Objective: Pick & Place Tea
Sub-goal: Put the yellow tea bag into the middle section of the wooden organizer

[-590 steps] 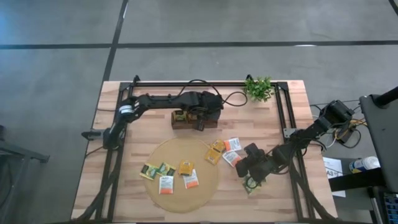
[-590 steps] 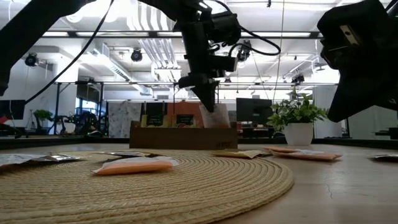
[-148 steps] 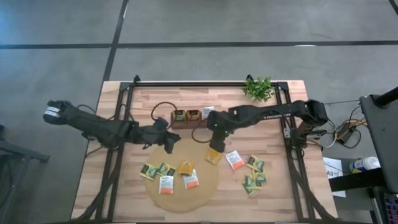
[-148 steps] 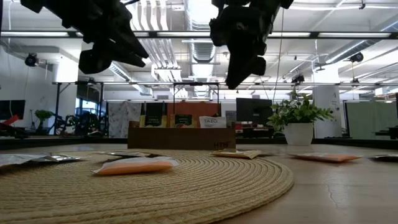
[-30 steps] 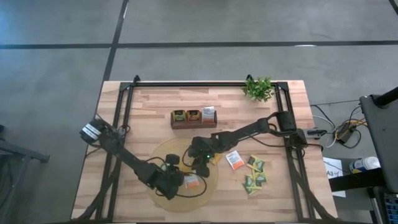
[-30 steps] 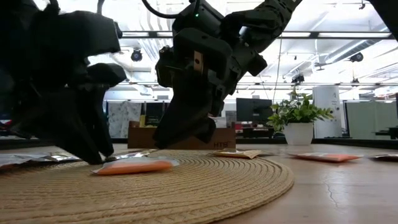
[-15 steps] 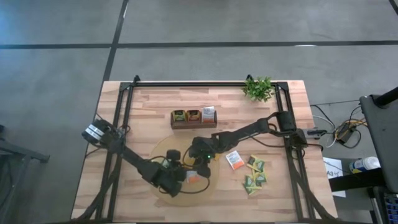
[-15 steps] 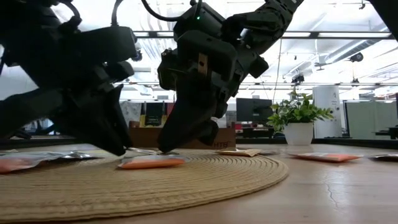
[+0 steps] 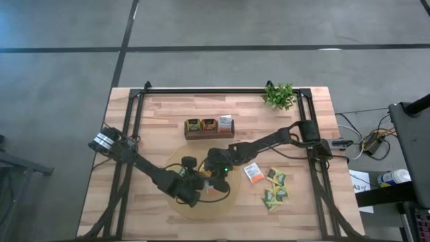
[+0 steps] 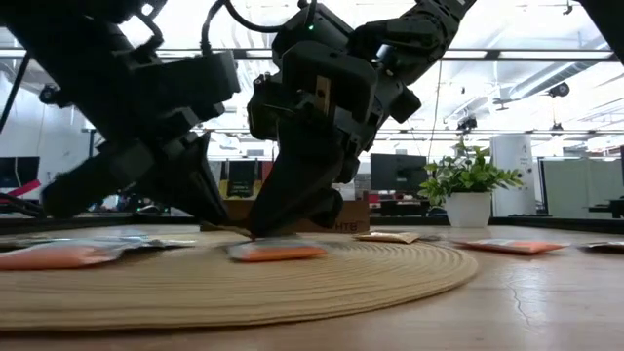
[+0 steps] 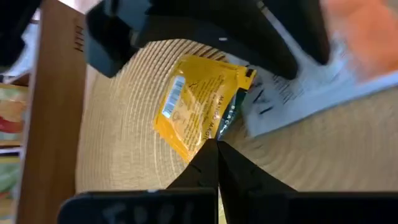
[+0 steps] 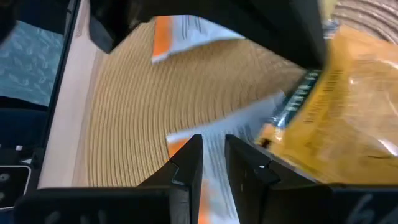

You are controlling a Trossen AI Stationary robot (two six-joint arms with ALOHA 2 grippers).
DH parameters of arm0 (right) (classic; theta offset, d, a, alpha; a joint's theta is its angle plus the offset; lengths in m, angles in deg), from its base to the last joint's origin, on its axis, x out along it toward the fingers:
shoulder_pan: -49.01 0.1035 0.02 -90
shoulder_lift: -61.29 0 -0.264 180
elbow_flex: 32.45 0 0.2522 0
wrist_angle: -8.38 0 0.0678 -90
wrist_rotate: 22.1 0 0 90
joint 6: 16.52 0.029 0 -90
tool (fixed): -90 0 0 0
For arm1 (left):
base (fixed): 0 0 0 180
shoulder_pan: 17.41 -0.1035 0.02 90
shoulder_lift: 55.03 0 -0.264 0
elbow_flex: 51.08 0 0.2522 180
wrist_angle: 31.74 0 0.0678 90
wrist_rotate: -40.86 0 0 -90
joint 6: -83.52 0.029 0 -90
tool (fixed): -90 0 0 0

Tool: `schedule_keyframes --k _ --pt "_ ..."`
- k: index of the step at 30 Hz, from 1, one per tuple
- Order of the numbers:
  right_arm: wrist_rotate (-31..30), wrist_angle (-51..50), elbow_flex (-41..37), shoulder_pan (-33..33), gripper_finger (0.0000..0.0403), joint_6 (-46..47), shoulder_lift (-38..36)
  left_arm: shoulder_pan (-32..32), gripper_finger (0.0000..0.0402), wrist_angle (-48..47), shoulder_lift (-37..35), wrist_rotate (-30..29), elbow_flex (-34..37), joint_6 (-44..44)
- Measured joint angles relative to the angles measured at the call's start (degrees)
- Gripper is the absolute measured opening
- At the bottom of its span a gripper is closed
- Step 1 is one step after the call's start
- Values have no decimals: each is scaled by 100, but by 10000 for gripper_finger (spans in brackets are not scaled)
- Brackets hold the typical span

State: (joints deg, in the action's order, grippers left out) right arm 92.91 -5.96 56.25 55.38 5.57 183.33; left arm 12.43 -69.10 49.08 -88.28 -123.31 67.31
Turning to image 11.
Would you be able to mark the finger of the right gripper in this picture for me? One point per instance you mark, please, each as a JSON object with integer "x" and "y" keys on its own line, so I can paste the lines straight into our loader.
{"x": 298, "y": 28}
{"x": 202, "y": 25}

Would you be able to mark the white orange tea packet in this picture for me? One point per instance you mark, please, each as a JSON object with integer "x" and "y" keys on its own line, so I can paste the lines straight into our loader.
{"x": 311, "y": 99}

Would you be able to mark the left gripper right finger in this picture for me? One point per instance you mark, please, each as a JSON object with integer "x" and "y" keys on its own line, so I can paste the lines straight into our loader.
{"x": 248, "y": 193}

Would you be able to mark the yellow tea packet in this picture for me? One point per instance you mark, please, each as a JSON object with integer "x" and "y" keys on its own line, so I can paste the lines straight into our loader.
{"x": 196, "y": 105}

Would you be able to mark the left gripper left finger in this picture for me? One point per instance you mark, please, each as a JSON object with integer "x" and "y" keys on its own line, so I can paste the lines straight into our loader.
{"x": 199, "y": 180}

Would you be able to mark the round woven straw placemat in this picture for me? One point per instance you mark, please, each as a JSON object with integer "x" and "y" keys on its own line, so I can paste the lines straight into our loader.
{"x": 124, "y": 140}

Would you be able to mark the black tea packet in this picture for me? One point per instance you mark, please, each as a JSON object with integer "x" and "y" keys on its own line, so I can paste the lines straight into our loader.
{"x": 230, "y": 118}

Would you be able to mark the dark wooden tea box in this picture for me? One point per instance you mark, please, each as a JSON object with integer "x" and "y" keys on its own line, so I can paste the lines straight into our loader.
{"x": 56, "y": 124}

